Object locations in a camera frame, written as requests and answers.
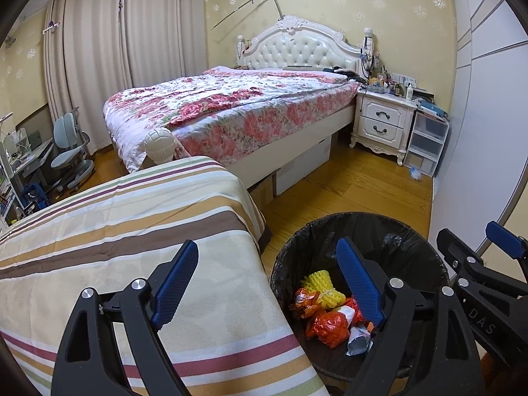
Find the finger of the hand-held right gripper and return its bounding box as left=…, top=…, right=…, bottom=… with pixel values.
left=486, top=220, right=528, bottom=275
left=436, top=228, right=528, bottom=298

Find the silver foil packet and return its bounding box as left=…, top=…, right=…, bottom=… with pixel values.
left=346, top=324, right=374, bottom=357

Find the black lined trash bin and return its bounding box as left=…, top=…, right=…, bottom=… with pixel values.
left=270, top=212, right=450, bottom=382

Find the white tufted bed frame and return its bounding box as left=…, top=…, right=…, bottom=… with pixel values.
left=119, top=16, right=376, bottom=196

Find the clear plastic drawer unit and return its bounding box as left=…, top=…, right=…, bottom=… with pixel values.
left=402, top=109, right=450, bottom=178

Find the cardboard box under bed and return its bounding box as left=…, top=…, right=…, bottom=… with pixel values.
left=247, top=173, right=277, bottom=211

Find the white storage box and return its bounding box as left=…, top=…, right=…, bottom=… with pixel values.
left=274, top=136, right=333, bottom=196

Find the floral quilt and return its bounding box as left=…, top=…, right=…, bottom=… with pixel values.
left=103, top=66, right=359, bottom=174

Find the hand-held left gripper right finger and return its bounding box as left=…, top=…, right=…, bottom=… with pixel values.
left=336, top=237, right=483, bottom=396

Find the white nightstand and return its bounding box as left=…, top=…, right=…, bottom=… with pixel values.
left=350, top=91, right=417, bottom=166

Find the stack of books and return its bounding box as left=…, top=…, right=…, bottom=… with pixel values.
left=414, top=88, right=448, bottom=118

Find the cream round bed post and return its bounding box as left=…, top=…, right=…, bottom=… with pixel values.
left=144, top=128, right=178, bottom=166

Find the white wardrobe door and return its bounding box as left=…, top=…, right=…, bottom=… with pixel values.
left=429, top=0, right=528, bottom=256

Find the white metal bookshelf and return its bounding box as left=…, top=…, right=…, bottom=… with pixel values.
left=0, top=161, right=19, bottom=225

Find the striped bed sheet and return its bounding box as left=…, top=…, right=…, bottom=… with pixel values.
left=0, top=156, right=331, bottom=396

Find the red plastic bag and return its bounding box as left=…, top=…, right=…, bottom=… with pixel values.
left=336, top=297, right=366, bottom=324
left=309, top=311, right=351, bottom=349

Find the study desk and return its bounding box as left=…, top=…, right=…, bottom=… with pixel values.
left=0, top=130, right=54, bottom=199

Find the pile of small items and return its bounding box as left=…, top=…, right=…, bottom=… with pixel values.
left=365, top=66, right=413, bottom=97

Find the thin wall rod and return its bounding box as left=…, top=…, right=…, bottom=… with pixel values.
left=211, top=0, right=285, bottom=31

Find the dark cloth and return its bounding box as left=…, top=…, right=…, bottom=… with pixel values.
left=324, top=66, right=368, bottom=83

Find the blue plastic stool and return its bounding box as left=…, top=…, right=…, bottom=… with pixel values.
left=22, top=185, right=48, bottom=211

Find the orange brown snack wrapper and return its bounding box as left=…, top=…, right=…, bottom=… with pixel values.
left=289, top=289, right=320, bottom=320

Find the beige curtain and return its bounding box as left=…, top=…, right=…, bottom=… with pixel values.
left=121, top=0, right=209, bottom=91
left=45, top=0, right=124, bottom=153

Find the grey office chair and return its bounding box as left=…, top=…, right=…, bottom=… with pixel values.
left=51, top=107, right=95, bottom=192

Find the yellow foam fruit net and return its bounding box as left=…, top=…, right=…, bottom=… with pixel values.
left=299, top=270, right=345, bottom=310

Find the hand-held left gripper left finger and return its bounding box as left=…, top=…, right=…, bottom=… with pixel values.
left=51, top=239, right=199, bottom=396

